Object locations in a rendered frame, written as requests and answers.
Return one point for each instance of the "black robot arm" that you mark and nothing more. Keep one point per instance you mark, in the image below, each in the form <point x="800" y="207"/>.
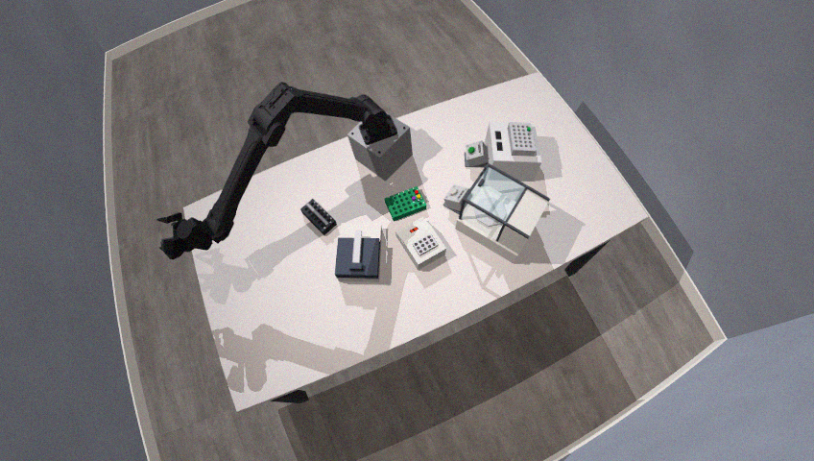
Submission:
<point x="272" y="115"/>

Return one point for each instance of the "green tube rack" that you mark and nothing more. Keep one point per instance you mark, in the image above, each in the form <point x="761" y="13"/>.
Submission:
<point x="397" y="205"/>

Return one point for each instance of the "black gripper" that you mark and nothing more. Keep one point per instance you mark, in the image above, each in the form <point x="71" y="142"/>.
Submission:
<point x="172" y="218"/>

